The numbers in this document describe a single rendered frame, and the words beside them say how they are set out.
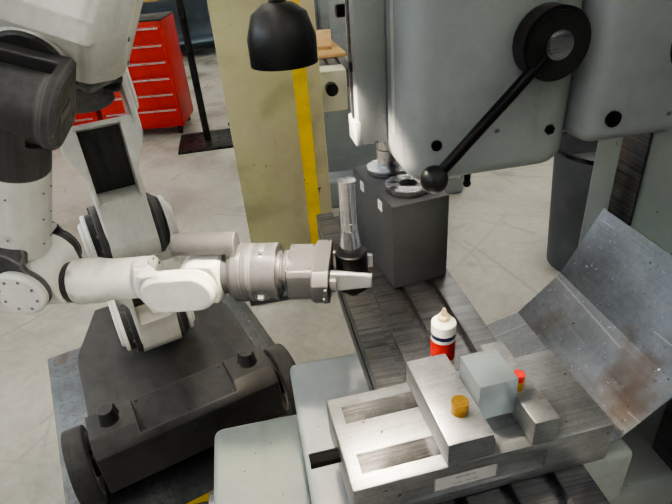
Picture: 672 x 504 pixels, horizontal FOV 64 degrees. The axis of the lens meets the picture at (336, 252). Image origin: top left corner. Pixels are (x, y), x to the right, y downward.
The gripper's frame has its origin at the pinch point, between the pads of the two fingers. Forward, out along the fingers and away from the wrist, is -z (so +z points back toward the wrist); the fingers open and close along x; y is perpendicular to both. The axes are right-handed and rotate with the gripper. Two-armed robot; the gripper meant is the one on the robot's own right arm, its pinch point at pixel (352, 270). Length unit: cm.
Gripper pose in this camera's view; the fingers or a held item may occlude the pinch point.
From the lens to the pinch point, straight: 79.8
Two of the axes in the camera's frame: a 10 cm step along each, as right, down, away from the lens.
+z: -10.0, 0.2, 0.9
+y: 0.7, 8.5, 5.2
